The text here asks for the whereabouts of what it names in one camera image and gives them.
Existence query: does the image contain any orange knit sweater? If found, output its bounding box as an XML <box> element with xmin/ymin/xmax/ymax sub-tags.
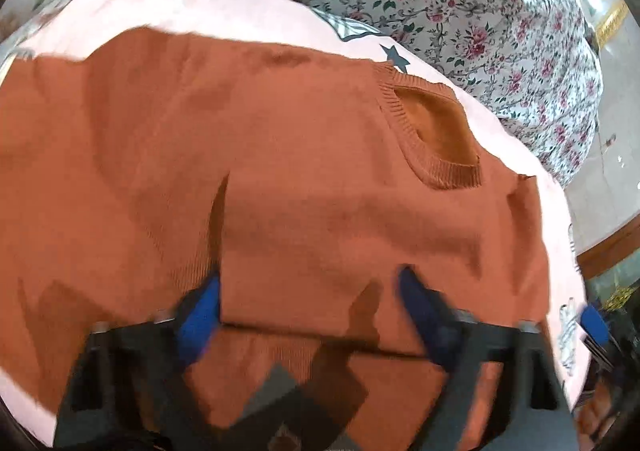
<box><xmin>1</xmin><ymin>28</ymin><xmax>549</xmax><ymax>450</ymax></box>

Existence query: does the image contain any pink printed bed sheet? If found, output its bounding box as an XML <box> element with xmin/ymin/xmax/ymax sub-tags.
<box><xmin>1</xmin><ymin>0</ymin><xmax>589</xmax><ymax>450</ymax></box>

